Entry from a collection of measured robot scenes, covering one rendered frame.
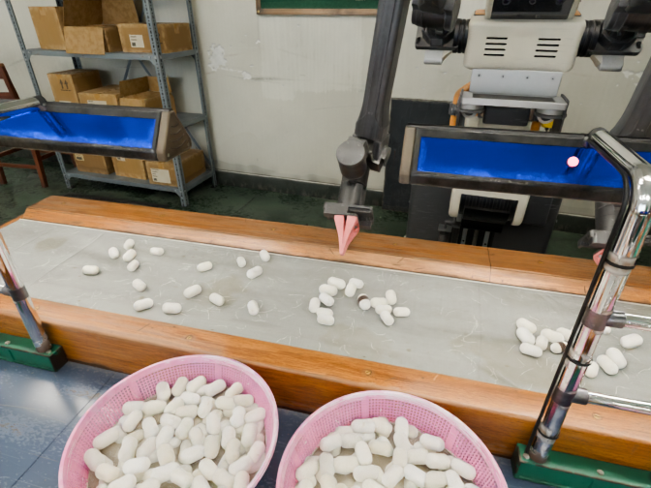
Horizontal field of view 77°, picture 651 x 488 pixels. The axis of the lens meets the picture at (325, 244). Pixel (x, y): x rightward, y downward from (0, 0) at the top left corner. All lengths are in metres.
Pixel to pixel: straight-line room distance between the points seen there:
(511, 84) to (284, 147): 2.08
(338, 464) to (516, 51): 1.07
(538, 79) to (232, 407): 1.07
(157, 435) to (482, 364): 0.51
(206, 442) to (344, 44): 2.49
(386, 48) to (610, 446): 0.71
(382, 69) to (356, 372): 0.55
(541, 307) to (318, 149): 2.31
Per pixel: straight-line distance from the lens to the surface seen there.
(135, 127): 0.72
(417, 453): 0.61
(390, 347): 0.74
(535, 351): 0.78
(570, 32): 1.29
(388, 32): 0.84
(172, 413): 0.68
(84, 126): 0.78
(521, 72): 1.27
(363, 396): 0.63
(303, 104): 2.95
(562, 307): 0.93
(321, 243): 0.97
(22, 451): 0.82
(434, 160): 0.56
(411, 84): 2.75
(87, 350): 0.87
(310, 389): 0.68
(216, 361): 0.69
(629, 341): 0.88
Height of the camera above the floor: 1.25
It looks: 30 degrees down
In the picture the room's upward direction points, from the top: straight up
